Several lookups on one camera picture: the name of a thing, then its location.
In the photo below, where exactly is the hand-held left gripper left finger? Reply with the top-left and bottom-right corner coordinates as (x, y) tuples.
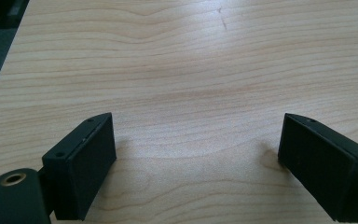
(41, 112), (117, 222)

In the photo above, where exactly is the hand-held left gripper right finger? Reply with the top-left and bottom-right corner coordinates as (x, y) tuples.
(277, 112), (358, 224)

